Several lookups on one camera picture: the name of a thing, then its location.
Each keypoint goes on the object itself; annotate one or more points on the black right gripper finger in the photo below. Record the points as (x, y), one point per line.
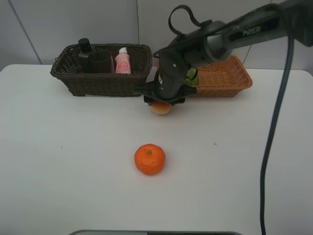
(178, 101)
(148, 100)

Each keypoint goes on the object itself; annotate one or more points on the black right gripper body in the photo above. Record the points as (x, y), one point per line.
(168, 81)

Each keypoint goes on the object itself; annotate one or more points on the red yellow peach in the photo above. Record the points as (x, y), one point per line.
(161, 108)

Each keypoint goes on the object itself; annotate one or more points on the green lime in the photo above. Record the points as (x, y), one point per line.
(192, 78)

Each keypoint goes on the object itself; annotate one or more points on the pink lotion bottle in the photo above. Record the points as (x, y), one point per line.
(123, 62)

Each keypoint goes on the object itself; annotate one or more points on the translucent purple cup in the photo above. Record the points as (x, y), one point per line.
(101, 61)

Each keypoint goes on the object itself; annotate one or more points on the black rectangular bottle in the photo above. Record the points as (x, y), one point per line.
(86, 50)

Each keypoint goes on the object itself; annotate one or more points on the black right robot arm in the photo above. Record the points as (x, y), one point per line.
(214, 41)

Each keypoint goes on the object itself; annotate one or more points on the orange wicker basket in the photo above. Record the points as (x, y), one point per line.
(225, 79)

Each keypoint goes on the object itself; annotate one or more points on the orange mandarin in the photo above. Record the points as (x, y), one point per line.
(150, 159)

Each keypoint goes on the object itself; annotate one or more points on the dark brown wicker basket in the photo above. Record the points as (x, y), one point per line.
(67, 68)

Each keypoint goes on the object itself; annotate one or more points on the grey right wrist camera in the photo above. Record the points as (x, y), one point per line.
(157, 54)

